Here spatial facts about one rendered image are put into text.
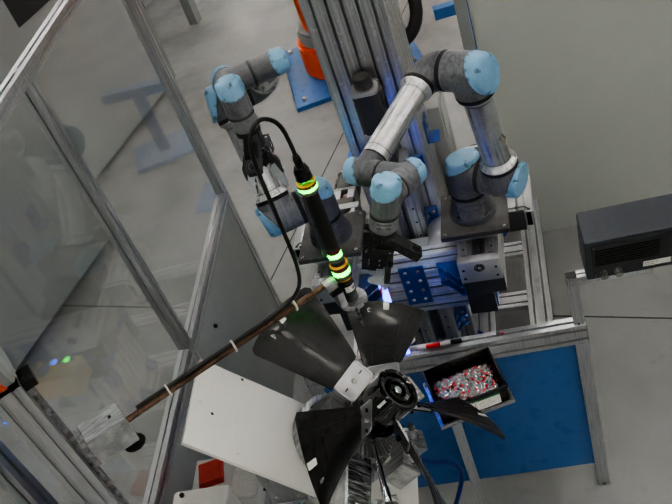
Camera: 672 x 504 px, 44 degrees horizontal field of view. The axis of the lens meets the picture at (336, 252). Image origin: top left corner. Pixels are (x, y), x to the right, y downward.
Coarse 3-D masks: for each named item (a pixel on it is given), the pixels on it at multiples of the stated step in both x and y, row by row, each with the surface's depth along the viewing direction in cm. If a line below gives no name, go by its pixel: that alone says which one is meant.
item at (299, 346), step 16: (304, 288) 211; (304, 304) 208; (320, 304) 209; (288, 320) 206; (304, 320) 206; (320, 320) 207; (288, 336) 204; (304, 336) 205; (320, 336) 206; (336, 336) 206; (256, 352) 202; (272, 352) 203; (288, 352) 204; (304, 352) 204; (320, 352) 205; (336, 352) 205; (352, 352) 206; (288, 368) 203; (304, 368) 204; (320, 368) 204; (336, 368) 205; (320, 384) 204
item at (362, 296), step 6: (330, 276) 191; (324, 282) 190; (330, 282) 189; (336, 282) 189; (330, 288) 189; (336, 288) 190; (360, 288) 198; (330, 294) 191; (336, 294) 190; (342, 294) 192; (360, 294) 196; (366, 294) 196; (336, 300) 194; (342, 300) 193; (360, 300) 195; (366, 300) 195; (342, 306) 194; (348, 306) 194; (354, 306) 194; (360, 306) 194
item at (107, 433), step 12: (108, 408) 176; (96, 420) 174; (108, 420) 173; (120, 420) 172; (84, 432) 172; (96, 432) 171; (108, 432) 171; (120, 432) 172; (132, 432) 174; (84, 444) 170; (96, 444) 171; (108, 444) 172; (120, 444) 174; (96, 456) 172; (108, 456) 174
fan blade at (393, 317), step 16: (368, 304) 232; (400, 304) 232; (352, 320) 228; (368, 320) 227; (384, 320) 227; (400, 320) 226; (416, 320) 227; (368, 336) 223; (384, 336) 222; (400, 336) 222; (368, 352) 220; (384, 352) 218; (400, 352) 217
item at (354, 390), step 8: (352, 368) 205; (360, 368) 206; (344, 376) 205; (352, 376) 205; (360, 376) 205; (368, 376) 205; (336, 384) 205; (344, 384) 205; (352, 384) 205; (360, 384) 205; (344, 392) 205; (352, 392) 205; (360, 392) 205; (352, 400) 205
